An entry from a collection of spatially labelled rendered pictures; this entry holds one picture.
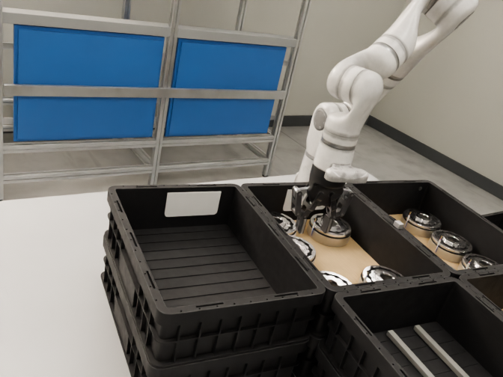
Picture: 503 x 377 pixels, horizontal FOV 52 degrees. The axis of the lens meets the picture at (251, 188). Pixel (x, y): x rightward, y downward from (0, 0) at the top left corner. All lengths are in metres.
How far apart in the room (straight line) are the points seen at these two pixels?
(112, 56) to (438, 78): 2.97
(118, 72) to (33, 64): 0.41
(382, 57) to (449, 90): 3.73
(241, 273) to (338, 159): 0.30
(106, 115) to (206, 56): 0.63
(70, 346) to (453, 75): 4.12
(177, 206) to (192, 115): 1.91
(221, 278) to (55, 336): 0.33
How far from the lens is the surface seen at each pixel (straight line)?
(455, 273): 1.12
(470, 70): 4.66
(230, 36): 2.99
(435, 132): 4.82
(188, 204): 1.16
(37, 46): 2.64
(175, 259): 1.08
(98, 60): 2.72
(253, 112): 3.25
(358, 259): 1.24
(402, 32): 1.08
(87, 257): 1.28
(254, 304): 0.84
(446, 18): 1.19
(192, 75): 2.95
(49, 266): 1.25
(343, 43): 4.74
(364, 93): 0.97
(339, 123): 1.00
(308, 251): 1.14
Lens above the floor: 1.44
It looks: 26 degrees down
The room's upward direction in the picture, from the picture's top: 13 degrees clockwise
